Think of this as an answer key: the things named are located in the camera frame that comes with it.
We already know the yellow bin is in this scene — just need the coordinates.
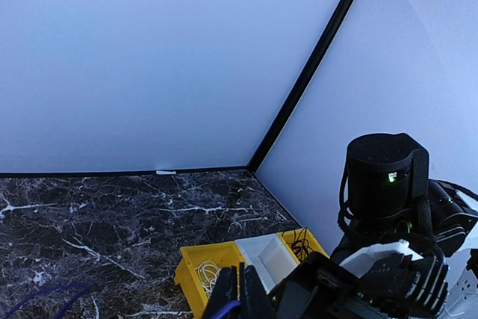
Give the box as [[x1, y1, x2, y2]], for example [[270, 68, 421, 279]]
[[276, 228, 329, 264], [174, 241, 245, 318]]

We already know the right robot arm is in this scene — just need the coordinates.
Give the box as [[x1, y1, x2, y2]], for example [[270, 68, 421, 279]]
[[270, 133, 477, 318]]

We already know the thin purple cable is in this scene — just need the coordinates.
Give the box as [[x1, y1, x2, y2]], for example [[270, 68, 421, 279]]
[[5, 283, 242, 319]]

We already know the white translucent bin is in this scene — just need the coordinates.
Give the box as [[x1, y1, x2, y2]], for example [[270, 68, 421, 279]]
[[235, 234, 299, 294]]

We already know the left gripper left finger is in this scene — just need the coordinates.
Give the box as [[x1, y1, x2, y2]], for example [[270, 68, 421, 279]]
[[203, 266, 240, 319]]

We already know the thick black cable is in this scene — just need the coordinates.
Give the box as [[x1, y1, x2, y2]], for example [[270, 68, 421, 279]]
[[285, 229, 313, 262]]

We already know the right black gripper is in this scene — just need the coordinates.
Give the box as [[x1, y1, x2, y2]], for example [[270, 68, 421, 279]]
[[268, 252, 373, 318]]

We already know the right black frame post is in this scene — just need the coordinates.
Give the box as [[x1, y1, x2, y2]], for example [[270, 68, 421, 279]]
[[246, 0, 355, 173]]

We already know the white cable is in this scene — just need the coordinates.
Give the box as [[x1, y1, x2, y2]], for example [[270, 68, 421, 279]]
[[193, 258, 223, 294]]

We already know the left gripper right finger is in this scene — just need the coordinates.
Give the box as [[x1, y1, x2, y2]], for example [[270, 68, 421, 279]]
[[239, 262, 276, 319]]

